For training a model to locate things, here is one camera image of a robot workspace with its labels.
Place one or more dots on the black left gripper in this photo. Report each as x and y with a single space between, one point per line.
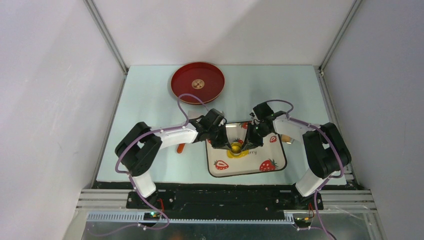
223 143

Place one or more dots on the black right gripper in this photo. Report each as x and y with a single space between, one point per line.
250 142

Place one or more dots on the strawberry print tray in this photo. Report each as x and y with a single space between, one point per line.
270 157

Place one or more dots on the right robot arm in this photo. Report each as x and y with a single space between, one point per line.
325 150

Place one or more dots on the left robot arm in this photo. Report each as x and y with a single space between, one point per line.
138 149

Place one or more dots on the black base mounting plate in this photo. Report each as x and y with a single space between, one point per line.
211 202

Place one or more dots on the red round plate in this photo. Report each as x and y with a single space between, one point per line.
197 83

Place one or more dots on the orange handled scraper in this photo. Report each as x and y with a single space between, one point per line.
180 148

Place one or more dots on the aluminium frame rail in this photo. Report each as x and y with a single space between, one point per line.
97 214

